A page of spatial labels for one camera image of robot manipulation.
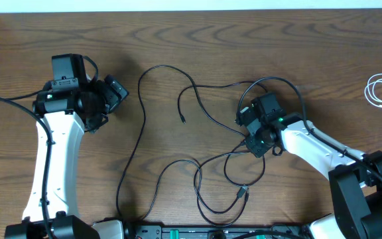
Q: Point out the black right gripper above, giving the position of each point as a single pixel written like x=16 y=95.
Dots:
x=256 y=150

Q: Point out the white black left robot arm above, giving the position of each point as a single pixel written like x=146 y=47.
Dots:
x=66 y=108

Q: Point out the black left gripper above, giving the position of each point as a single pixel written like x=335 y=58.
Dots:
x=115 y=95

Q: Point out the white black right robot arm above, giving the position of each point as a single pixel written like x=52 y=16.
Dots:
x=355 y=177

